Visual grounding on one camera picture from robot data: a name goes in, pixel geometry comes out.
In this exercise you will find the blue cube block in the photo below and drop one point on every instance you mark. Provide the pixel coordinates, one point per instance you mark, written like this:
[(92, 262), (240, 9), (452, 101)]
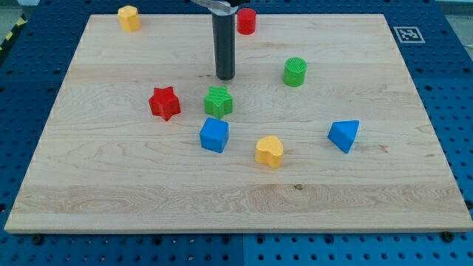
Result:
[(214, 135)]

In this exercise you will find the green star block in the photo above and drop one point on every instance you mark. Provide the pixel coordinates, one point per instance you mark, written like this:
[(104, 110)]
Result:
[(218, 102)]

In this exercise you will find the yellow heart block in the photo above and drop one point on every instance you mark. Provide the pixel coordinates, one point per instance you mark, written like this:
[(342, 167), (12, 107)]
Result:
[(269, 151)]

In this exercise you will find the red star block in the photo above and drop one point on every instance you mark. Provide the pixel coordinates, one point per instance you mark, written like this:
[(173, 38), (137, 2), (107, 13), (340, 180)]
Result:
[(164, 103)]

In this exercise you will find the wooden board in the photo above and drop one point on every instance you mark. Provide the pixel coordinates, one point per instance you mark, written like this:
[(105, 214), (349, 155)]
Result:
[(106, 164)]

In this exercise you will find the green cylinder block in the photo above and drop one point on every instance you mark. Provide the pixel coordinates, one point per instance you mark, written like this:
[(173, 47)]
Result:
[(294, 71)]

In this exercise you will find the blue triangle block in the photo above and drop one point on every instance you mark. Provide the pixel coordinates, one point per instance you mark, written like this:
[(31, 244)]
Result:
[(343, 134)]

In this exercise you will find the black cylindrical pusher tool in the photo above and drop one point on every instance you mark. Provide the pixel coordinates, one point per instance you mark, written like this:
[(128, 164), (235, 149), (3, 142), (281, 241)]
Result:
[(224, 45)]

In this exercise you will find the red cylinder block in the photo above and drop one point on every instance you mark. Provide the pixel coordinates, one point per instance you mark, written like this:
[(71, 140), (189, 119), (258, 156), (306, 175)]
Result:
[(246, 21)]

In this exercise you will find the yellow hexagon block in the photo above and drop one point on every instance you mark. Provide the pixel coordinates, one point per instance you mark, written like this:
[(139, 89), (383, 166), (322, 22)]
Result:
[(129, 19)]

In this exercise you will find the fiducial marker tag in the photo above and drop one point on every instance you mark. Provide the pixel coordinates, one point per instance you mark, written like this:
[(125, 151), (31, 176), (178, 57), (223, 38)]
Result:
[(409, 35)]

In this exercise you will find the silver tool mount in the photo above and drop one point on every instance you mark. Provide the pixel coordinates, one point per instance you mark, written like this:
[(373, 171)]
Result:
[(222, 7)]

